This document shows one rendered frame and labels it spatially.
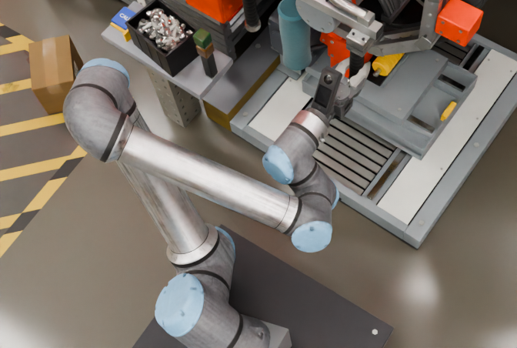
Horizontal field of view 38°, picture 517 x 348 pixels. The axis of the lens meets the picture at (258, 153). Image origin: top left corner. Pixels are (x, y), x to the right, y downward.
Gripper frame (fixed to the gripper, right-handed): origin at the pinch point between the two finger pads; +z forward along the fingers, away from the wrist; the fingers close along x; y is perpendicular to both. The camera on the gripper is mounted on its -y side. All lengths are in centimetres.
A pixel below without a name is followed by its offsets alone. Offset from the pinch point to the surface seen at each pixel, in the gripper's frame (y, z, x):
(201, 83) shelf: 38, -12, -50
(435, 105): 68, 39, 7
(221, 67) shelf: 38, -4, -49
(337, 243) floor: 83, -18, 5
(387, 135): 70, 21, 0
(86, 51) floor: 83, -8, -124
